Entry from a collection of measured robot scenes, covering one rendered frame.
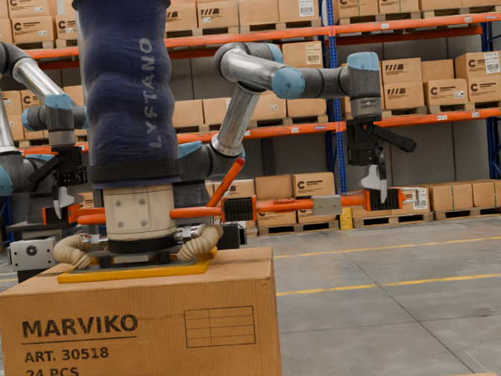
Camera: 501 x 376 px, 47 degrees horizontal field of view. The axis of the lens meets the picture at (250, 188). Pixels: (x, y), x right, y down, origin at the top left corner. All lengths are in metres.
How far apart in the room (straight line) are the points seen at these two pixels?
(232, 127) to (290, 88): 0.58
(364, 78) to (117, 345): 0.83
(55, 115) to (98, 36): 0.42
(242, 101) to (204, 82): 8.14
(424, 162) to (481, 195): 1.45
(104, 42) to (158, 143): 0.26
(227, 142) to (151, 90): 0.64
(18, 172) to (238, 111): 0.74
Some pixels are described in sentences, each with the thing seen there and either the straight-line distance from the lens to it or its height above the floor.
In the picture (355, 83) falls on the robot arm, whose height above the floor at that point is 1.35.
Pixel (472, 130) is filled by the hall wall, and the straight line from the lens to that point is 10.70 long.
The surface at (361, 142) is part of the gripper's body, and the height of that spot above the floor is 1.21.
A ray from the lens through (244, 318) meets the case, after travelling 1.26.
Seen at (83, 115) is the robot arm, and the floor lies 1.38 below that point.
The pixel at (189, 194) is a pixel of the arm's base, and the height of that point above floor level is 1.09.
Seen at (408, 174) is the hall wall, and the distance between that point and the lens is 10.34.
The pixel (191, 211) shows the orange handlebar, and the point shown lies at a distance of 1.42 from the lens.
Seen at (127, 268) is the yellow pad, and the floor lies 0.97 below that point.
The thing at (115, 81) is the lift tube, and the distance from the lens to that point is 1.38.
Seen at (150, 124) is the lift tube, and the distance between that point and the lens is 1.38.
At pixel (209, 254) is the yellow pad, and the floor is 0.96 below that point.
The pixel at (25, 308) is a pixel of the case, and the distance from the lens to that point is 1.37.
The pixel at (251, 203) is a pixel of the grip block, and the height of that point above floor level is 1.09.
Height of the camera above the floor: 1.20
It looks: 3 degrees down
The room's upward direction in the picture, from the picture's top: 5 degrees counter-clockwise
